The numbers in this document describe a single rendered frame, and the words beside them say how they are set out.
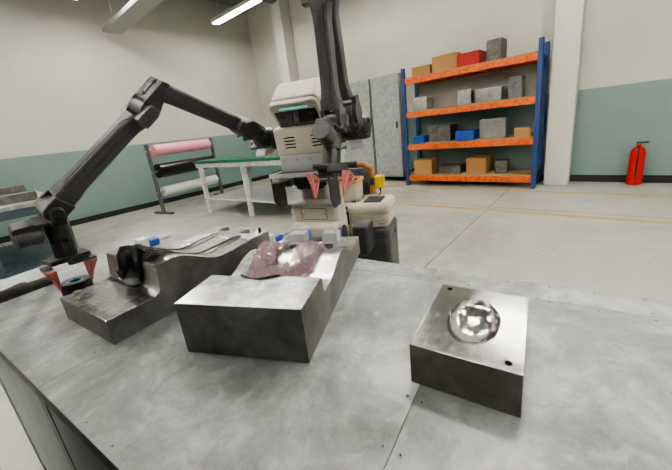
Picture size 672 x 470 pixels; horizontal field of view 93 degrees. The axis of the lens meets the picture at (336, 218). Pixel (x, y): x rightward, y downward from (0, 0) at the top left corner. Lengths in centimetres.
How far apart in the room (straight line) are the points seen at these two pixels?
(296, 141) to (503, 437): 114
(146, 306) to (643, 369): 94
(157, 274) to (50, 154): 664
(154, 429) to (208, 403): 8
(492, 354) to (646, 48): 556
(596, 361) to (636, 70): 538
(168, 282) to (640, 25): 582
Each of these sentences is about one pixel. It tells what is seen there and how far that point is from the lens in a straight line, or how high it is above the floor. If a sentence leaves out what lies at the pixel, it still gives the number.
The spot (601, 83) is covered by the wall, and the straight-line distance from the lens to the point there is 590.
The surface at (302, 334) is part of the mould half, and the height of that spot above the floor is 86.
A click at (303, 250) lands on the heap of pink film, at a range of 81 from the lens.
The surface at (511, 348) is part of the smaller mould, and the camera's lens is 54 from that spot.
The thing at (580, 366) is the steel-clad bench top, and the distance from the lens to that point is 66.
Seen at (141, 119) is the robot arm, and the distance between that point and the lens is 113.
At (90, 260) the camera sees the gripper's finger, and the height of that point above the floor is 89.
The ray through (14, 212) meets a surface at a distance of 455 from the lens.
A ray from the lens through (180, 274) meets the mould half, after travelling 91.
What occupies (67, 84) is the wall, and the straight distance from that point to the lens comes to 766.
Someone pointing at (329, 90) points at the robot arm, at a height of 130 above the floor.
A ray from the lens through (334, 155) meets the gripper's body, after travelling 100.
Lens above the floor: 120
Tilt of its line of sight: 16 degrees down
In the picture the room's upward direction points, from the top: 7 degrees counter-clockwise
